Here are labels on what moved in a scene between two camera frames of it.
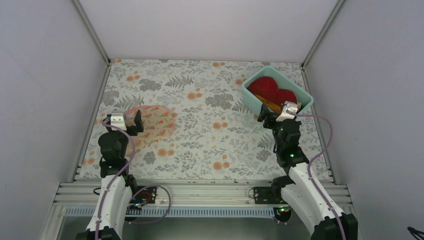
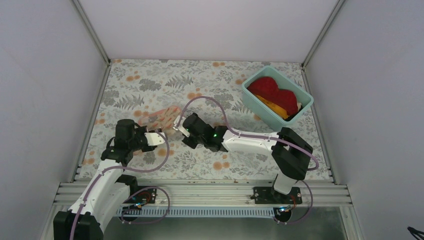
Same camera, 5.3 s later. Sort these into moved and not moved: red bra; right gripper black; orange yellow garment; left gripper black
Moved: right gripper black; left gripper black
Not moved: orange yellow garment; red bra
